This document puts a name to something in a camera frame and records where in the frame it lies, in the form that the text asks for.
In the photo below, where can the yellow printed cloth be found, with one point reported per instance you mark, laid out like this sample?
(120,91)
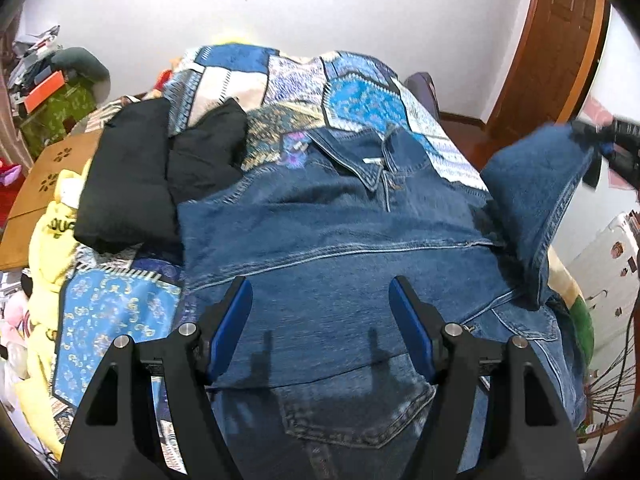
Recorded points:
(45,280)

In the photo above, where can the grey bag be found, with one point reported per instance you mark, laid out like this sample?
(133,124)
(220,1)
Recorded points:
(425,90)

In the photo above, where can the small black folded garment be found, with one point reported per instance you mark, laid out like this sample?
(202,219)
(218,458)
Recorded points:
(207,155)

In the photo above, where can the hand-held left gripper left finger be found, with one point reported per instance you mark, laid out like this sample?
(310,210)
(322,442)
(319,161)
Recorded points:
(232,325)

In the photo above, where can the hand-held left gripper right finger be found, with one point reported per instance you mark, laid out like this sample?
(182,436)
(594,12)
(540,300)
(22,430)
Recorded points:
(410,325)

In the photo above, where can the pink plush toy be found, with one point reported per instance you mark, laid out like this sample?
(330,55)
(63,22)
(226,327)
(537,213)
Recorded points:
(12,320)

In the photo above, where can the grey pillow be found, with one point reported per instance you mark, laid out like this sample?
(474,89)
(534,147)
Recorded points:
(82,62)

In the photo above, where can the orange plush toy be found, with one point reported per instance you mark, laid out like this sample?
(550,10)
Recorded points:
(164,80)

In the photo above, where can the large black folded garment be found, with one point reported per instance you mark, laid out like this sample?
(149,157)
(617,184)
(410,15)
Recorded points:
(125,180)

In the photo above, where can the orange box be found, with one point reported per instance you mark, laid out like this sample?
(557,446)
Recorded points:
(45,91)

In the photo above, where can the pile of papers and clothes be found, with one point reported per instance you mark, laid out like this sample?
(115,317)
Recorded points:
(30,55)

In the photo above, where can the blue patchwork blanket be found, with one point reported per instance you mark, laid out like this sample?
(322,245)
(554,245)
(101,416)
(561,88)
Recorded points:
(350,95)

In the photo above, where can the green and cream blanket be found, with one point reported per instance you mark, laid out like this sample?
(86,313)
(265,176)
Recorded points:
(577,310)

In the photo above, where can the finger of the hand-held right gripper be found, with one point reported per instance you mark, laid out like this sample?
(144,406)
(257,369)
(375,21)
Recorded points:
(617,129)
(612,162)

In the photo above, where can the blue denim jacket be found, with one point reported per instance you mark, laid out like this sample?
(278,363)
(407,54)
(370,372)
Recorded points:
(325,240)

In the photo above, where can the white cabinet with stickers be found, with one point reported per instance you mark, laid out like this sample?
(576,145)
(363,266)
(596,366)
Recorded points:
(610,270)

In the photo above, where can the wooden door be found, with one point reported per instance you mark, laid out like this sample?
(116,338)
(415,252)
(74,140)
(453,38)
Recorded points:
(550,50)

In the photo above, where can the green patterned box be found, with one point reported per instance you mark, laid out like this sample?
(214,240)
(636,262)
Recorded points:
(55,120)

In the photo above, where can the red plush toy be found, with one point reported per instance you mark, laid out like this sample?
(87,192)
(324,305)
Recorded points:
(7,169)

